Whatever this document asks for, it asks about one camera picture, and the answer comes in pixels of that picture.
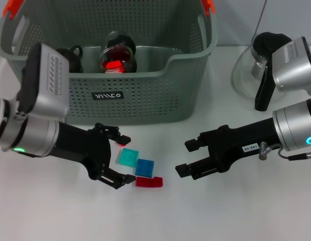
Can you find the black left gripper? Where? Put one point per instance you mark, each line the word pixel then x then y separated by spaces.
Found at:
pixel 87 148

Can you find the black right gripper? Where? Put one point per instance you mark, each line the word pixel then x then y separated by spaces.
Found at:
pixel 240 143

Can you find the grey-green perforated plastic storage bin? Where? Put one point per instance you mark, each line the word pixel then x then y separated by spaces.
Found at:
pixel 145 100

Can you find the teal square toy plate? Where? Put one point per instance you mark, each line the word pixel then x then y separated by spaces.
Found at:
pixel 128 157

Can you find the small red toy brick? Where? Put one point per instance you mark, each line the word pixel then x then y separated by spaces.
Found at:
pixel 121 144

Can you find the blue square toy brick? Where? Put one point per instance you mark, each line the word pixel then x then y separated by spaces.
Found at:
pixel 144 167

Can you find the dark red long toy brick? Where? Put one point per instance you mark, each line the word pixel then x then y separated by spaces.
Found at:
pixel 150 182

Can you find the black clay teapot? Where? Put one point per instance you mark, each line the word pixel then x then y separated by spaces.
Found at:
pixel 75 57

